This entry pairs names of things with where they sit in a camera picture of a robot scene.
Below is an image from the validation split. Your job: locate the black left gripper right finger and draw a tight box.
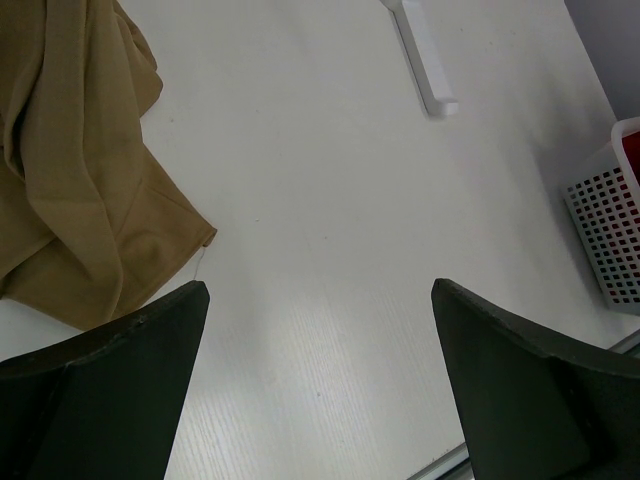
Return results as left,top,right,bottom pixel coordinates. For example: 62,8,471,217
431,279,639,479

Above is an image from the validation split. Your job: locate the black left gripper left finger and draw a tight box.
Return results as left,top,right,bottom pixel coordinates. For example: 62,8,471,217
1,281,209,479

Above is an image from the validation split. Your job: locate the tan brown skirt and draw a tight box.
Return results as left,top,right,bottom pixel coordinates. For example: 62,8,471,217
1,1,216,330

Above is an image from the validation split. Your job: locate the white perforated basket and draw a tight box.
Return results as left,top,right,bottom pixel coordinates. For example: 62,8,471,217
561,117,639,315

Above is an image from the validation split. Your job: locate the white garment rack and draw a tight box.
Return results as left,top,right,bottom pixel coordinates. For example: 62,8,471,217
381,0,459,118

